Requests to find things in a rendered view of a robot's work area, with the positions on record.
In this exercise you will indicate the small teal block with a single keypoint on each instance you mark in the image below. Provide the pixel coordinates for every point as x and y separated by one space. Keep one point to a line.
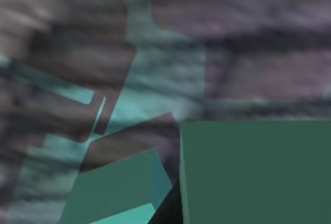
113 187

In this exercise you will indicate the large green block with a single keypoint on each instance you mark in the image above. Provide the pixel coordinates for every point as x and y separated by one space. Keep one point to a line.
256 172

